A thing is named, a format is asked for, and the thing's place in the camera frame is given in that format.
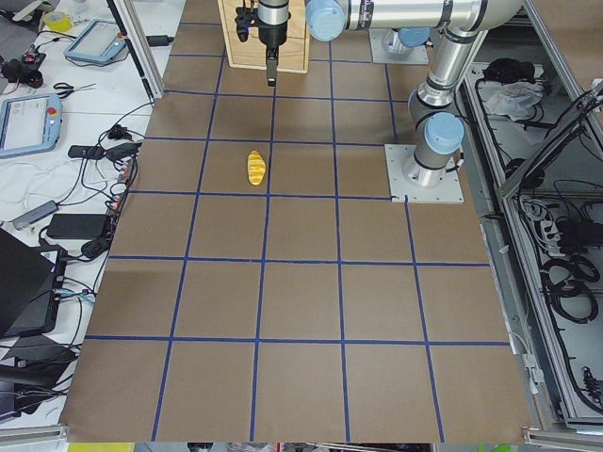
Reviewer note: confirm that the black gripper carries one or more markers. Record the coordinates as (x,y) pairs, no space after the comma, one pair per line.
(272,34)

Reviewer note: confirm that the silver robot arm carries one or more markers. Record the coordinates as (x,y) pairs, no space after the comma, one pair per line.
(401,40)
(461,22)

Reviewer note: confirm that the wooden drawer cabinet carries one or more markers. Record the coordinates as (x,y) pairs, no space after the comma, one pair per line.
(245,50)

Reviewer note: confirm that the toy bread loaf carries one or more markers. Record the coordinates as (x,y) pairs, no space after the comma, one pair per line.
(256,168)

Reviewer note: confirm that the far teach pendant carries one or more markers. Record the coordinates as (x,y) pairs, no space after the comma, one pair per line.
(99,44)

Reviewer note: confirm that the teach pendant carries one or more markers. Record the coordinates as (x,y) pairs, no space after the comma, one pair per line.
(99,44)
(30,124)

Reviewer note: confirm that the yellow tape roll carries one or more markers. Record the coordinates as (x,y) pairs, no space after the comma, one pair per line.
(57,21)

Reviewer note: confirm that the black cloth bundle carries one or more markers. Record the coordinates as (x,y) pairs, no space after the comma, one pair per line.
(509,71)

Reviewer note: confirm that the white crumpled cloth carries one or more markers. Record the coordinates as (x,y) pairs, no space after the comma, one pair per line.
(516,101)

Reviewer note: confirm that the near teach pendant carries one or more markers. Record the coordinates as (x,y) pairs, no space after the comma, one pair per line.
(30,124)

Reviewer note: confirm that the black power adapter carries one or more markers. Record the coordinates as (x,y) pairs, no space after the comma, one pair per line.
(76,226)

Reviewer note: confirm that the black laptop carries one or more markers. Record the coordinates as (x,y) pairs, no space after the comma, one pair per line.
(30,278)

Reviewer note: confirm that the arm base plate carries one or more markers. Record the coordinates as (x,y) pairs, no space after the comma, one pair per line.
(379,54)
(409,182)

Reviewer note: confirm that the aluminium frame post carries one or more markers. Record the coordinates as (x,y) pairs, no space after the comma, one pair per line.
(127,20)

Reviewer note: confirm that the black handled scissors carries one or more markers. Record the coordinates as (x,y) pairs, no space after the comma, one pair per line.
(64,90)

